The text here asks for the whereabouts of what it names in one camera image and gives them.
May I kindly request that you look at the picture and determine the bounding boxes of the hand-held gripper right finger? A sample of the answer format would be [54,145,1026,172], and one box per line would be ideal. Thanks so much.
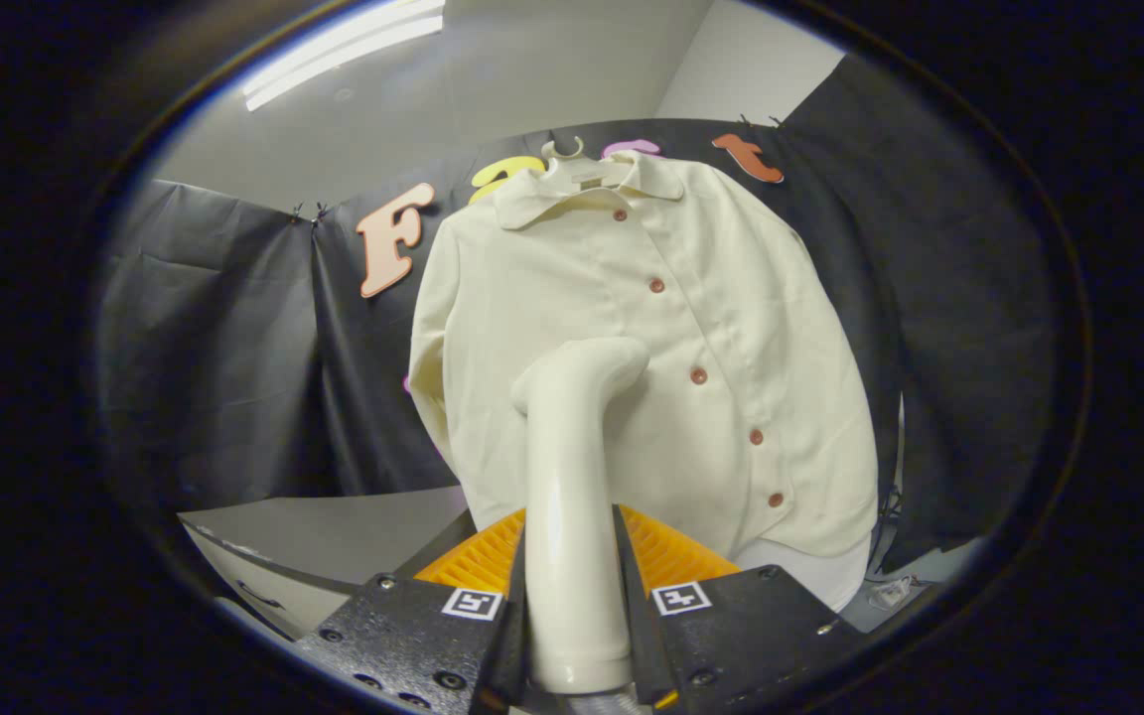
[614,504,871,711]

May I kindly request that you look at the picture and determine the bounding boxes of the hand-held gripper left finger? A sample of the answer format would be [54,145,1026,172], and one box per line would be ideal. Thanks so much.
[294,506,531,715]

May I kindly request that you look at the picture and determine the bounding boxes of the white garment steamer head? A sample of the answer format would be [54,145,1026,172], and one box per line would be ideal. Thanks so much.
[510,336,650,696]

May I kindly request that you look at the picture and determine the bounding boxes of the cream button shirt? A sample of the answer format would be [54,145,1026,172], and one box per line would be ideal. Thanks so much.
[407,151,881,562]

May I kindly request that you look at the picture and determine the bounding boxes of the white clothes hanger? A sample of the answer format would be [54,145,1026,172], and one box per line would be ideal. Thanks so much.
[540,136,633,190]

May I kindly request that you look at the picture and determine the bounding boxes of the grey top cabinet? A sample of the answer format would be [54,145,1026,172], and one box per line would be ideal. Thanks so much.
[178,485,474,642]

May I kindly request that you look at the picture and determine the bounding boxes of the black backdrop cloth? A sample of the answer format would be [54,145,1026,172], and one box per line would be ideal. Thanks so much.
[95,50,1065,577]

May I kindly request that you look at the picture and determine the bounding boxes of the black hanging cable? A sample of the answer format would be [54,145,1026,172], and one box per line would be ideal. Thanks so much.
[875,487,906,577]

